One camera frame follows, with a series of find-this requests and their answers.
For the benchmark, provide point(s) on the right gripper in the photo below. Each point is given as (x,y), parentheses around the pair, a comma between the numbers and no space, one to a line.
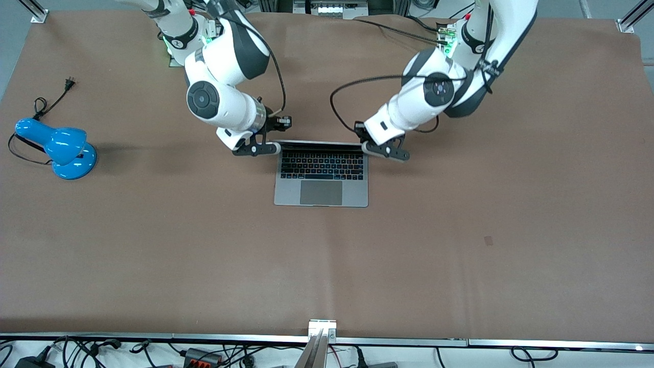
(274,123)

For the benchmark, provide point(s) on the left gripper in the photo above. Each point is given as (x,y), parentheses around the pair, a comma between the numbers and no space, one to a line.
(359,130)

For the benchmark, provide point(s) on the silver laptop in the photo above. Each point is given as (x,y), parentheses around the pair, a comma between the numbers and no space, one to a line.
(321,193)

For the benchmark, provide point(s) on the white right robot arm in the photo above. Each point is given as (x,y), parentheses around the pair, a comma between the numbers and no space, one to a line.
(225,56)

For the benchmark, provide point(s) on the brown table cover sheet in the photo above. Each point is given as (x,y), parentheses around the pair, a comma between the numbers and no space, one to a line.
(460,281)

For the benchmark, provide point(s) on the white electrical box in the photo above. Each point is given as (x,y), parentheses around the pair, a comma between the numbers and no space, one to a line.
(332,7)

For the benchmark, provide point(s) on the blue desk lamp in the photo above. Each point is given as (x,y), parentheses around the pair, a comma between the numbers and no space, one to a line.
(66,145)

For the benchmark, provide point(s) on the black plug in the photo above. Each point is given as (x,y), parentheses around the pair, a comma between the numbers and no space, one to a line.
(360,358)

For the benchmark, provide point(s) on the grey box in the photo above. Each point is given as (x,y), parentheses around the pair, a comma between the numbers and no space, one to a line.
(382,365)

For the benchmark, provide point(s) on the black red connector block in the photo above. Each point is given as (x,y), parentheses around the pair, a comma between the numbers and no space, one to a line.
(202,356)

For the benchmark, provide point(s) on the black power adapter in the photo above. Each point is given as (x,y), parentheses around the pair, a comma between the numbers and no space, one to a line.
(33,363)

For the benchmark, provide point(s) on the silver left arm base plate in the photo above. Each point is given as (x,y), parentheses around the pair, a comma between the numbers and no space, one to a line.
(448,36)

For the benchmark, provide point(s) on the aluminium camera mast profile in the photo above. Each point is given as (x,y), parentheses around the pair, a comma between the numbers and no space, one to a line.
(318,345)

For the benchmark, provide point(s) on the silver table edge rail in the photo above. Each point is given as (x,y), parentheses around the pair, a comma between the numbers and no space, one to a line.
(511,343)

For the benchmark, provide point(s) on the aluminium corner post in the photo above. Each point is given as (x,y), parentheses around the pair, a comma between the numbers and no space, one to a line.
(633,18)
(34,11)

